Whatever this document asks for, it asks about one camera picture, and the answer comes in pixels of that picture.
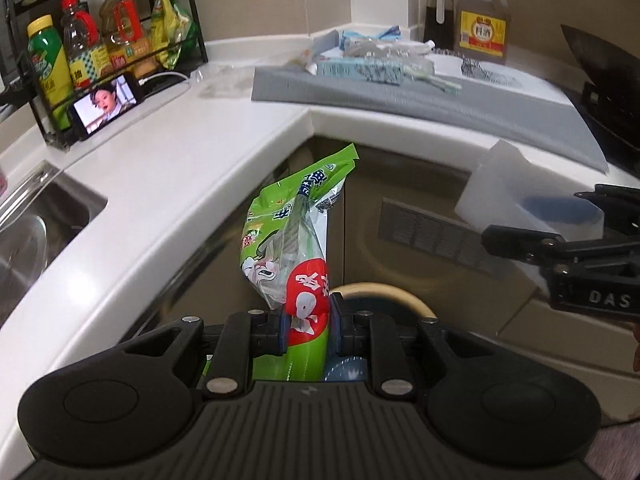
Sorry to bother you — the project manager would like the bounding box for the white translucent wrapper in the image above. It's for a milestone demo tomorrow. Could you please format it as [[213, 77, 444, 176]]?
[[454, 139, 601, 301]]

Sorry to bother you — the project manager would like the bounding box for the black wire rack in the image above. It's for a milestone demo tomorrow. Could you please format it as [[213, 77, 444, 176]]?
[[0, 0, 208, 151]]

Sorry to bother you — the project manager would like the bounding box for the golden oil bottle red handle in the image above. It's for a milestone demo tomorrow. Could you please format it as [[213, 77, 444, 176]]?
[[98, 0, 153, 78]]

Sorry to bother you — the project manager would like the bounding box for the green yellow plastic bottle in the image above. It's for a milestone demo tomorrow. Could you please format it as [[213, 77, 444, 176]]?
[[26, 14, 76, 131]]

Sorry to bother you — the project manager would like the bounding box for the person's pink clothing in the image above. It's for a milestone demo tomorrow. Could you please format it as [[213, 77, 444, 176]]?
[[582, 422, 640, 480]]

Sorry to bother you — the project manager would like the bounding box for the green snack bag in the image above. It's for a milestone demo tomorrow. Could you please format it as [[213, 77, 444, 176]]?
[[239, 143, 361, 383]]

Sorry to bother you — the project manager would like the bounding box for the white green stick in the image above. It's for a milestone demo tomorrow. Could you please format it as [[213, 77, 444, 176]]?
[[400, 72, 463, 96]]

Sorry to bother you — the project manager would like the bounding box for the yellow green seasoning bag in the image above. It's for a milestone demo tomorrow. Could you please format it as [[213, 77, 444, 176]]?
[[150, 0, 198, 72]]

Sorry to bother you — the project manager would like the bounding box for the grey ribbed mat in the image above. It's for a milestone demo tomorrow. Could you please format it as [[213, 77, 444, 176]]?
[[250, 30, 608, 173]]

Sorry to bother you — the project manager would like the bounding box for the dark sauce bottle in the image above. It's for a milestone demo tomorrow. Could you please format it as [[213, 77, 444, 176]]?
[[424, 0, 456, 51]]

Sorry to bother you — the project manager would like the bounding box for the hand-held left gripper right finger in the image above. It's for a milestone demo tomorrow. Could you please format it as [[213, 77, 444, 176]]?
[[329, 292, 497, 402]]

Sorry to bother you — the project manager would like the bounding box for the metal bowl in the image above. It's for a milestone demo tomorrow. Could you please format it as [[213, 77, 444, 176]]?
[[0, 212, 48, 311]]

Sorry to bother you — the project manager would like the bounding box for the stainless steel sink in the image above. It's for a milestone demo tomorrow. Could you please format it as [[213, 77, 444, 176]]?
[[0, 160, 108, 328]]

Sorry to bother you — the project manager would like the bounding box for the cream rimmed trash bin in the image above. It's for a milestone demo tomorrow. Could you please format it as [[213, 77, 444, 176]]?
[[322, 282, 437, 385]]

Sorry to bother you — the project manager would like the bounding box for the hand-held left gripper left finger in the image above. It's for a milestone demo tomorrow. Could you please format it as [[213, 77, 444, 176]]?
[[117, 309, 292, 397]]

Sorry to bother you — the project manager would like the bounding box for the blue white patterned packet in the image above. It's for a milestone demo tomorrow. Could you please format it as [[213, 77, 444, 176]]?
[[312, 55, 436, 86]]

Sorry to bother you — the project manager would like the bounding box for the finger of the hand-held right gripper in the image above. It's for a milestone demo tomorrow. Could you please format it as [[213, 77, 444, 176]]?
[[481, 225, 640, 281], [574, 184, 640, 233]]

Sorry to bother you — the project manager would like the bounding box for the clear bottle red cap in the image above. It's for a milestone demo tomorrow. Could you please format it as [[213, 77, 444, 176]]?
[[60, 0, 113, 92]]

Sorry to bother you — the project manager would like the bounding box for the amber bottle yellow label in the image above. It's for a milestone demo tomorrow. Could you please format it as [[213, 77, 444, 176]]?
[[454, 0, 511, 66]]

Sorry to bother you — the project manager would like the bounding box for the coiled metal wire tool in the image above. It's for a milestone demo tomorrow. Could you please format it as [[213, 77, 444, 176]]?
[[432, 47, 521, 88]]

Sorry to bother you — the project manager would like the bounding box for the black smartphone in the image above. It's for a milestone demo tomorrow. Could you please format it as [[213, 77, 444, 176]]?
[[67, 72, 146, 142]]

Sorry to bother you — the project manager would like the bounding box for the clear plastic wrap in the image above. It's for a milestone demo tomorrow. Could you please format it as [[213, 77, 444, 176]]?
[[345, 40, 433, 61]]

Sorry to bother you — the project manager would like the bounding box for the white charging cable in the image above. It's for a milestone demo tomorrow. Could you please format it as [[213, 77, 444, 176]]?
[[137, 71, 193, 92]]

